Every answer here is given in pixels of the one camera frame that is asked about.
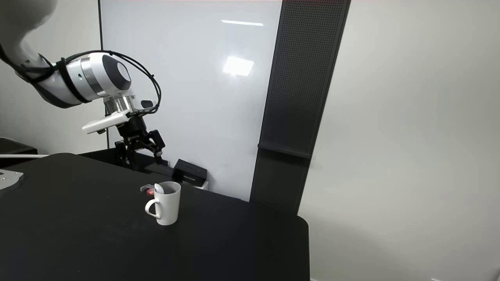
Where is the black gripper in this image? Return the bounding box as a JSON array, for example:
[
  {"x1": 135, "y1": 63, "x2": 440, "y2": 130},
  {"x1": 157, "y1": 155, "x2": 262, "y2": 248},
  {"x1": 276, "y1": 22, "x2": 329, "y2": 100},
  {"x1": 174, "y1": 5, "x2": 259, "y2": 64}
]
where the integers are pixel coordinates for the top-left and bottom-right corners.
[{"x1": 116, "y1": 116, "x2": 166, "y2": 164}]

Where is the white plastic spoon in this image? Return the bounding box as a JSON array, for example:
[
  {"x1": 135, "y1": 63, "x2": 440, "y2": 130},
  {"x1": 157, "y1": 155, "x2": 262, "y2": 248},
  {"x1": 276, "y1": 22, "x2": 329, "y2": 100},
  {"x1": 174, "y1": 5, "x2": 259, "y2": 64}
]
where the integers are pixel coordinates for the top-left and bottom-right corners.
[{"x1": 154, "y1": 183, "x2": 165, "y2": 194}]

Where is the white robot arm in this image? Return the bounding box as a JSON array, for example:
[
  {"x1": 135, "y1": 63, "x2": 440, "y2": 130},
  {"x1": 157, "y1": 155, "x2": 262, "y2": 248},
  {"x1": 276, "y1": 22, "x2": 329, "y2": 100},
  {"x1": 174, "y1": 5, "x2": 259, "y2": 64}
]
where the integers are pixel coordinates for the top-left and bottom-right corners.
[{"x1": 0, "y1": 0, "x2": 166, "y2": 164}]

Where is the white ceramic mug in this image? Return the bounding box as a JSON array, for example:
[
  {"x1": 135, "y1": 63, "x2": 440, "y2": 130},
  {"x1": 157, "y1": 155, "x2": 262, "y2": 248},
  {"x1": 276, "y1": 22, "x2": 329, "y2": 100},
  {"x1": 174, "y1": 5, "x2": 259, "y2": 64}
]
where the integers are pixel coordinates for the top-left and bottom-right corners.
[{"x1": 145, "y1": 181, "x2": 182, "y2": 227}]

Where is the small black box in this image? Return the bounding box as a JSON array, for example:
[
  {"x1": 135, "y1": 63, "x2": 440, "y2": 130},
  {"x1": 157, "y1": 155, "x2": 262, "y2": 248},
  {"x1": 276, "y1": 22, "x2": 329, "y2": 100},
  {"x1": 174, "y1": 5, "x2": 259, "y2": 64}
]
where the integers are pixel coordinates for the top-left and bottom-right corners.
[{"x1": 173, "y1": 160, "x2": 209, "y2": 186}]

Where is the white whiteboard panel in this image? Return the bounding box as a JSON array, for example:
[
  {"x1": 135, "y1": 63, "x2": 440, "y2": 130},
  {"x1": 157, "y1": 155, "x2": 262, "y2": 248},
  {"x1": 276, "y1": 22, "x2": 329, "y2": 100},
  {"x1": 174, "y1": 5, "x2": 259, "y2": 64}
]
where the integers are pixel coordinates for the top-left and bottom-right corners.
[{"x1": 101, "y1": 0, "x2": 282, "y2": 200}]

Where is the grey metal mounting plate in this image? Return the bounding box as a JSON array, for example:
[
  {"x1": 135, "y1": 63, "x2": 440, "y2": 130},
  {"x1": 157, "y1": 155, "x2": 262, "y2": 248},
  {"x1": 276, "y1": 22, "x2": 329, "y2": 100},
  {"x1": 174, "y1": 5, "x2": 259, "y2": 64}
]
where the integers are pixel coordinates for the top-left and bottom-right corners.
[{"x1": 0, "y1": 169, "x2": 24, "y2": 191}]

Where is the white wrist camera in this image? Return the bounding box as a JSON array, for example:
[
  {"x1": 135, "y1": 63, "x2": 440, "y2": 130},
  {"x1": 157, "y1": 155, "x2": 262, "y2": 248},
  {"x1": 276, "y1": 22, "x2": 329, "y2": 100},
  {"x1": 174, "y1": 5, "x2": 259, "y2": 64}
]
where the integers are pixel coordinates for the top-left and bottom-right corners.
[{"x1": 84, "y1": 96, "x2": 137, "y2": 135}]

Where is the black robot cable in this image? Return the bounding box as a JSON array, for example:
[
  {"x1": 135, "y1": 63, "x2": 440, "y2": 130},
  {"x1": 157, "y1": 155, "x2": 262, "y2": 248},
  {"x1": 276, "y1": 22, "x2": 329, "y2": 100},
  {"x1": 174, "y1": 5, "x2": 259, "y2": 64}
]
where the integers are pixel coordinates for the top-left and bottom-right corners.
[{"x1": 0, "y1": 46, "x2": 165, "y2": 117}]

